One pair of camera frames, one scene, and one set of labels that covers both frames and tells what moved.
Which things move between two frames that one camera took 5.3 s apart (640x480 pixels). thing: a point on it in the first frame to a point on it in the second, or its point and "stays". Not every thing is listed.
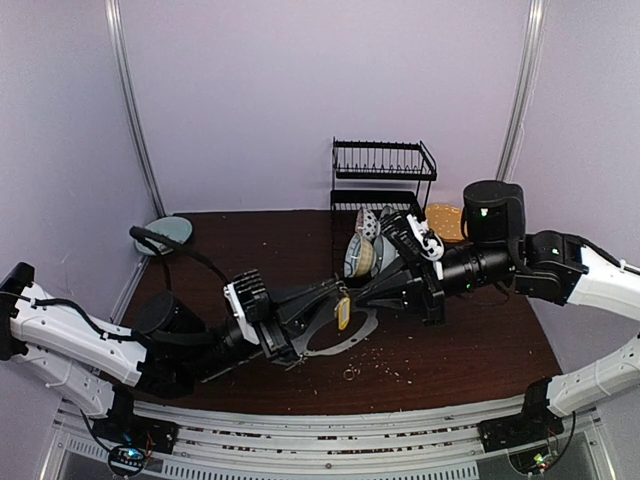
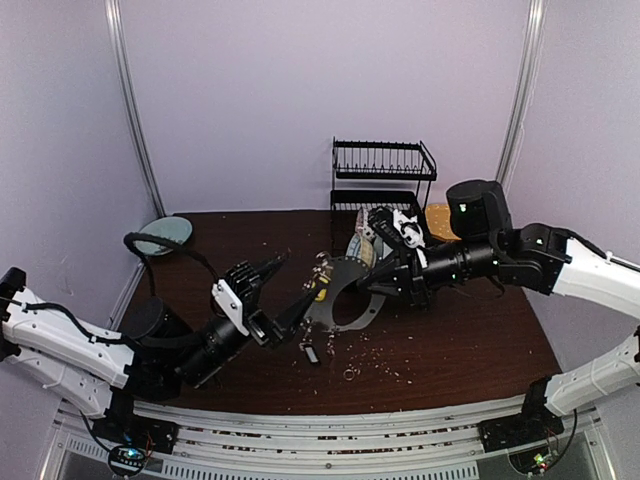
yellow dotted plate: x=446 y=220 stays
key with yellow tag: x=342 y=309 to x=321 y=279
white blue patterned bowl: x=365 y=223 stays
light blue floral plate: x=176 y=228 stays
